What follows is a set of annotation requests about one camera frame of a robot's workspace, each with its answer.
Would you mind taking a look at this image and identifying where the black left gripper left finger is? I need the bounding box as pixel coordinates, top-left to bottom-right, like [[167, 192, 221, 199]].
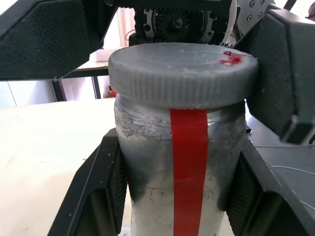
[[48, 127, 128, 236]]

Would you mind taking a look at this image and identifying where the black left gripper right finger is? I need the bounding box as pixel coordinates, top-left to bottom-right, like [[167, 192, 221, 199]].
[[218, 137, 315, 236]]

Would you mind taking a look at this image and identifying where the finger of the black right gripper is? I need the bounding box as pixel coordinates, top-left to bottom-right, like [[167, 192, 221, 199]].
[[245, 3, 315, 146], [0, 0, 121, 82]]

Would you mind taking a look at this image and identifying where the grey ribbed screw lid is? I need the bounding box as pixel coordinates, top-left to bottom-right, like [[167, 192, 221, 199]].
[[108, 43, 259, 109]]

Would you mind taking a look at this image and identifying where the clear plastic jar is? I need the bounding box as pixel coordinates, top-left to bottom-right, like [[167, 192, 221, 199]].
[[113, 94, 248, 236]]

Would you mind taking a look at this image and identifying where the dark grey box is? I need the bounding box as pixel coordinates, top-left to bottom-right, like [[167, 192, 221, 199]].
[[254, 144, 315, 232]]

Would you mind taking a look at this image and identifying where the wooden table with black legs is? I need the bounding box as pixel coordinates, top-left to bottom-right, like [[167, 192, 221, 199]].
[[50, 59, 111, 102]]

